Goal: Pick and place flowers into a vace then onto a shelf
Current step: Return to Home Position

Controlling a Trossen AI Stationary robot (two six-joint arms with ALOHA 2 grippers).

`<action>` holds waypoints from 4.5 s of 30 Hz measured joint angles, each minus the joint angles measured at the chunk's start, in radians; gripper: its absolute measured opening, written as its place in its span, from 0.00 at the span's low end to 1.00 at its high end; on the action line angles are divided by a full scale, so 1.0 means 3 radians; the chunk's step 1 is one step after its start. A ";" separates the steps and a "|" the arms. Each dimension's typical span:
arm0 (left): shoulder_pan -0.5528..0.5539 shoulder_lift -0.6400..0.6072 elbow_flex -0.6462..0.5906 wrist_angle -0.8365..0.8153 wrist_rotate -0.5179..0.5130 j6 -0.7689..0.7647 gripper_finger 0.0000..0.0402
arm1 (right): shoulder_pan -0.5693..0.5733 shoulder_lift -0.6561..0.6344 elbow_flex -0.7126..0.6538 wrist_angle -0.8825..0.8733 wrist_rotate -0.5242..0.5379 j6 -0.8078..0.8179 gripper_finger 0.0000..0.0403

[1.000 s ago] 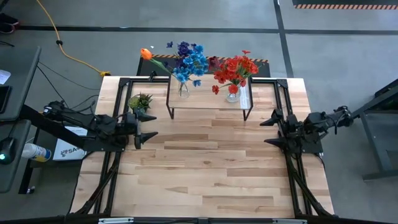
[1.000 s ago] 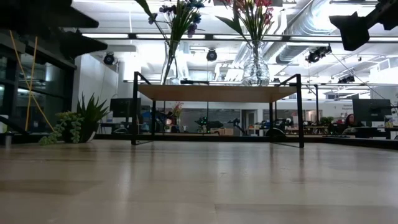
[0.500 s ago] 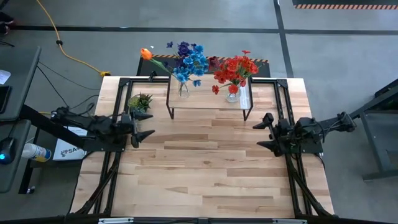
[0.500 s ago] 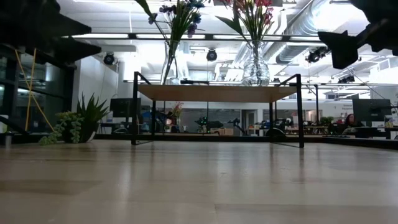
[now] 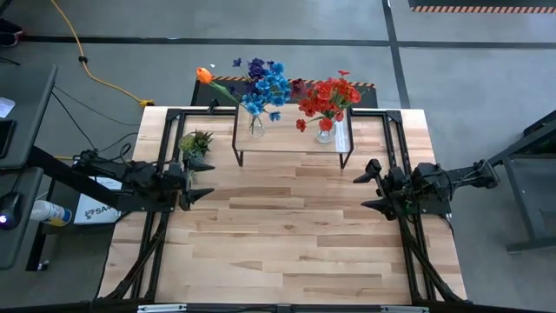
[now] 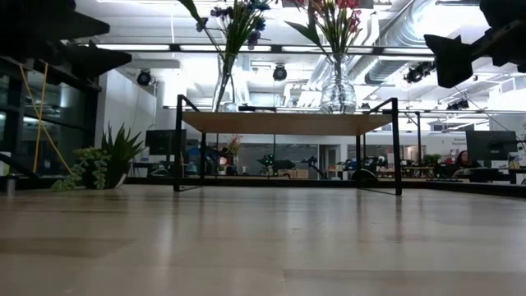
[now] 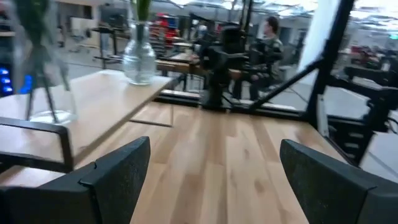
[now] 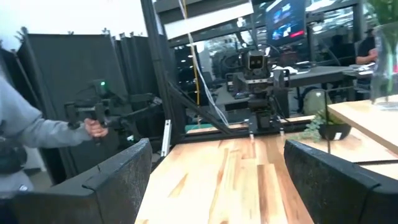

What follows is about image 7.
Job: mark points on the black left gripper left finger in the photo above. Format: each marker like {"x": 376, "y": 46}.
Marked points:
{"x": 115, "y": 180}

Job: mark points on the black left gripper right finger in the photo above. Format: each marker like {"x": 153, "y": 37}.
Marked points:
{"x": 326, "y": 186}

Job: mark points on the smooth clear glass vase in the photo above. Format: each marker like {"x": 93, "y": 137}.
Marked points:
{"x": 56, "y": 105}

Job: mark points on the patterned clear glass vase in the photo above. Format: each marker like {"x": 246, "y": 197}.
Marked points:
{"x": 139, "y": 62}

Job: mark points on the blue artificial flower bunch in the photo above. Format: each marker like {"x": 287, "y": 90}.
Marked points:
{"x": 34, "y": 21}

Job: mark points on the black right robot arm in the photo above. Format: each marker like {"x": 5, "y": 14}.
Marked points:
{"x": 217, "y": 68}

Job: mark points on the wooden shelf with black legs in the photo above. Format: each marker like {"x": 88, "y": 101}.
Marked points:
{"x": 102, "y": 96}

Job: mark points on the background wooden table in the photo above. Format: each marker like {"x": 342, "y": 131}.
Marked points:
{"x": 177, "y": 63}

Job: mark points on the person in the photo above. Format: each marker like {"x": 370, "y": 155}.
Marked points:
{"x": 267, "y": 53}

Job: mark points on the black computer with coloured lights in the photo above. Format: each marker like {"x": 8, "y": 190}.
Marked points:
{"x": 6, "y": 81}

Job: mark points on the white frame bracket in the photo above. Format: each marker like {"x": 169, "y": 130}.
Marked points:
{"x": 322, "y": 115}

